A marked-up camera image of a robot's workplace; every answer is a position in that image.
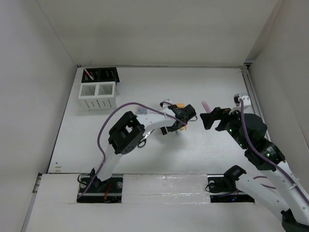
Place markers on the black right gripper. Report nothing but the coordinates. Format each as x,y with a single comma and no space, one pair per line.
217,113

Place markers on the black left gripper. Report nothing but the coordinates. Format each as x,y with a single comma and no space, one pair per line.
172,129

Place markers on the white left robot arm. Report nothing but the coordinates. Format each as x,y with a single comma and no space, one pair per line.
130,129

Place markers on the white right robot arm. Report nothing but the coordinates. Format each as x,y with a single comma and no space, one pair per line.
288,202

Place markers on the purple highlighter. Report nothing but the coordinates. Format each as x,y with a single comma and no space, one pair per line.
206,106

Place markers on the white slotted organizer box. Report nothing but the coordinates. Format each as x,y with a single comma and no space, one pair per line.
98,95

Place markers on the black slotted organizer box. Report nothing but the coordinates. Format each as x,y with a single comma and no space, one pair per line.
107,74

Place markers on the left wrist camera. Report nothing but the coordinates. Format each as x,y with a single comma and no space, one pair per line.
166,102

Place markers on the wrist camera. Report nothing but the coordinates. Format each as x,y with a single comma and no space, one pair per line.
166,102
241,100

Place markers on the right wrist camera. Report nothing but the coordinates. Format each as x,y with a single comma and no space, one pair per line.
241,100

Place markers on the black handled scissors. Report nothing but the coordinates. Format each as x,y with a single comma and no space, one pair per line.
143,141

